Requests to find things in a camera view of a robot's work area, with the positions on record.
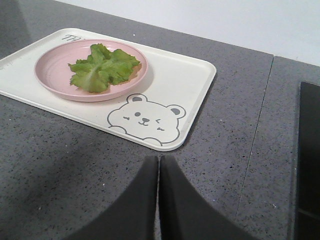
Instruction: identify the cream bear serving tray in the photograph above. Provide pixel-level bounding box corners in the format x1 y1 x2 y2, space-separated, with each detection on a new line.
0 28 217 152

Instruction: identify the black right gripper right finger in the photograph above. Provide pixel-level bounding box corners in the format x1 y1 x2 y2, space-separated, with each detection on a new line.
158 155 253 240

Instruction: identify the pink round plate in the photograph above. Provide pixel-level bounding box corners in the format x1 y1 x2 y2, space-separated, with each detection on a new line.
34 39 149 102

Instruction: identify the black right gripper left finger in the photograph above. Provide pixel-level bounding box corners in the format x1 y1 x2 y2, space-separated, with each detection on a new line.
67 156 159 240

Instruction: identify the black induction cooktop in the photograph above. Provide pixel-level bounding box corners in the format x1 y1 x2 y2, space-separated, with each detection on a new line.
294 82 320 240

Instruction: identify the green lettuce leaf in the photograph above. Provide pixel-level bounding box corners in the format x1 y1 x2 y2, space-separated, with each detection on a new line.
68 43 140 93

